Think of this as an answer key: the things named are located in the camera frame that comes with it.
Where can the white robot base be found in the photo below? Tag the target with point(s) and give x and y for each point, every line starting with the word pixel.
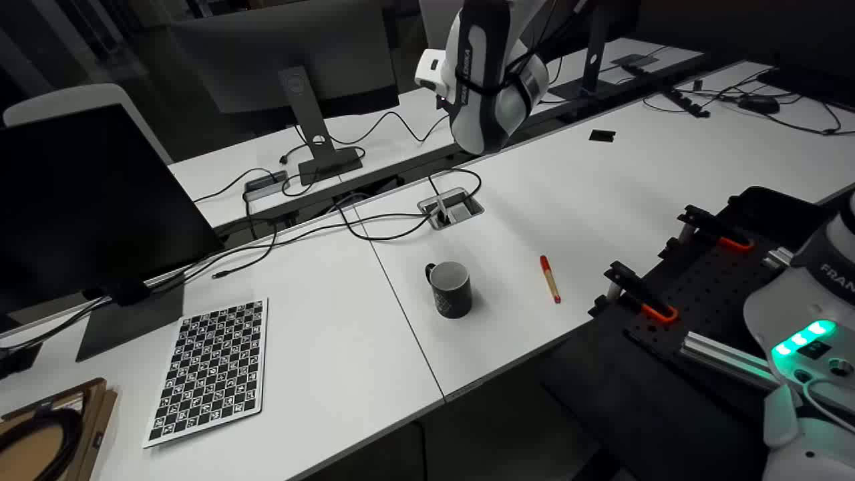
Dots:
pixel 792 302

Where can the black white calibration checkerboard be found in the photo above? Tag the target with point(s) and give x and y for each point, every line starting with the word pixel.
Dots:
pixel 210 369

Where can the black patterned mug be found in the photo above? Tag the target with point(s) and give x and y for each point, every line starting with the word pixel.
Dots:
pixel 453 295

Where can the black power strip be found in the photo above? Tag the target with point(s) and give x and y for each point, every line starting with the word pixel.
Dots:
pixel 690 103

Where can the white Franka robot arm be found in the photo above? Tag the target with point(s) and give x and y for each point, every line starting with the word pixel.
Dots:
pixel 485 107

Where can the small black square patch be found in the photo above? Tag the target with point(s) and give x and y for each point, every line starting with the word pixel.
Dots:
pixel 601 134

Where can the wooden marker with red cap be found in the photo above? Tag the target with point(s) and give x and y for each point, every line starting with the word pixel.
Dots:
pixel 551 282

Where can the black dock box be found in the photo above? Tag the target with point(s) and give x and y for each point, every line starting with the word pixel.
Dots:
pixel 266 185

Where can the dark monitor stand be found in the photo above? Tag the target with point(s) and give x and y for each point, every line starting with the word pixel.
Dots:
pixel 595 55

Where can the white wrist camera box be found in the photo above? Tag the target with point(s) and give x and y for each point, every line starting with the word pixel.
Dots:
pixel 429 67

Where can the grey monitor with metal stand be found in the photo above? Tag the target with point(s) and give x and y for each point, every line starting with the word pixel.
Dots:
pixel 285 55

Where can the black power adapter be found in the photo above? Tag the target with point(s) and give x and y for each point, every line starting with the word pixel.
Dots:
pixel 759 103

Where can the aluminium extrusion bar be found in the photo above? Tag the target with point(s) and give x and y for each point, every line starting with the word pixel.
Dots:
pixel 724 354

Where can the large dark monitor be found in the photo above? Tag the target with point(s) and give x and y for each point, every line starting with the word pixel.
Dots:
pixel 80 203

